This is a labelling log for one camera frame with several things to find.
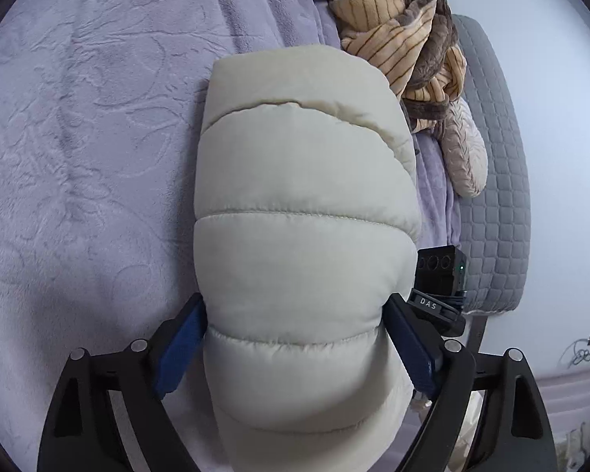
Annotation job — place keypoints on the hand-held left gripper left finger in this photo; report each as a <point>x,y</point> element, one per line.
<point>184,339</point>

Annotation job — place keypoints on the tan striped brown fleece robe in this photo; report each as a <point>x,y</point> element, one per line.
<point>403,34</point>

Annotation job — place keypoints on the lavender fleece blanket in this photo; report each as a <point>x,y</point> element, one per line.
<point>88,157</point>

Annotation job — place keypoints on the grey quilted headboard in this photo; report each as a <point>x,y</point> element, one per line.
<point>496,157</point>

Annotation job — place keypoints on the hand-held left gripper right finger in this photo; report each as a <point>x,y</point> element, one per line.
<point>413,344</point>

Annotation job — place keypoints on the cream puffer jacket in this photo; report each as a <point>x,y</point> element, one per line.
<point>300,236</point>

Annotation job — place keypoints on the beige textured pillow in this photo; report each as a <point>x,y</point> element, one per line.
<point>464,155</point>

